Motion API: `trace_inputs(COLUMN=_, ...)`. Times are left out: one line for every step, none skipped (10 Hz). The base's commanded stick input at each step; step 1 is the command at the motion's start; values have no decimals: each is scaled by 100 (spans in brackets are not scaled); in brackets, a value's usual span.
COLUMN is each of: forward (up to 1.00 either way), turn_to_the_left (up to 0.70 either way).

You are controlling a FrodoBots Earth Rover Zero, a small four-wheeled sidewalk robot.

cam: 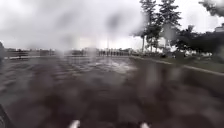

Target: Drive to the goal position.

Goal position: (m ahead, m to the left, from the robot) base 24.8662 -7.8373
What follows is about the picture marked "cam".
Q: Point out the pale kerb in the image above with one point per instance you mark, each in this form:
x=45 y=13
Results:
x=186 y=67

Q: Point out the long railing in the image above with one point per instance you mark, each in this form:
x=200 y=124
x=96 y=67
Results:
x=40 y=53

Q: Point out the grass strip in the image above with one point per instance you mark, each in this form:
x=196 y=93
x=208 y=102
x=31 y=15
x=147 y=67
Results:
x=203 y=63

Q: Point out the row of trees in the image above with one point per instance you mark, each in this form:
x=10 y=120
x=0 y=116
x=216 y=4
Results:
x=166 y=26

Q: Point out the wet dark paved ground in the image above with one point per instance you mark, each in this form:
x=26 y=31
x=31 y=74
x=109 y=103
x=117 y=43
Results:
x=100 y=90

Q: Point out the robot's own part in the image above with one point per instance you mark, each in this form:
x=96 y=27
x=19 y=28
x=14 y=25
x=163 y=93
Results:
x=74 y=124
x=144 y=125

